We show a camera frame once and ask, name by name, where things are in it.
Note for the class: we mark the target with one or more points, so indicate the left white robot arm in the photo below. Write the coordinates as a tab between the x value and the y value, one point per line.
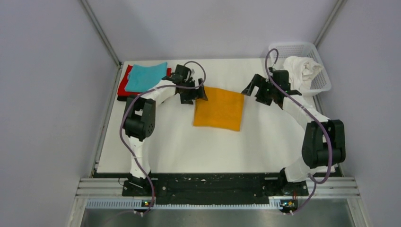
138	124

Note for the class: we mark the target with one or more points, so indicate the aluminium frame rail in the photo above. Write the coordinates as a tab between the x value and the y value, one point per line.
109	193

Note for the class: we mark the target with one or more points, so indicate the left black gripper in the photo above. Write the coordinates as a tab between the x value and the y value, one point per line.
197	93

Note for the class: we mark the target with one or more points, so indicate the folded black t shirt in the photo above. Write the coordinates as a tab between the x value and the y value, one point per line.
123	98

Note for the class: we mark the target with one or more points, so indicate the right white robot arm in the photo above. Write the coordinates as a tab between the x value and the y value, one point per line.
324	139

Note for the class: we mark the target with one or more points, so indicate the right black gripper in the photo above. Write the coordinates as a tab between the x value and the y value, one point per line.
260	82

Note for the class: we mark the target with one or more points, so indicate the white plastic basket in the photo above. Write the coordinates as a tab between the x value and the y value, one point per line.
321	82

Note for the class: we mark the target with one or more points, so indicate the yellow t shirt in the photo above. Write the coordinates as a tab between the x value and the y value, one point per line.
223	109

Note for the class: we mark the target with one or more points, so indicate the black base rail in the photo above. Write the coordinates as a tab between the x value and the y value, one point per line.
216	188

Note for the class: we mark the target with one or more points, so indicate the folded teal t shirt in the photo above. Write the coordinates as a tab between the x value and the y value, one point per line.
141	78

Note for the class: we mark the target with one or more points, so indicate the white t shirt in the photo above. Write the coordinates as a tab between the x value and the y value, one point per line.
302	71

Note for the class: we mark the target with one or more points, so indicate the folded red t shirt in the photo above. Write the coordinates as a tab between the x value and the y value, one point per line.
121	92

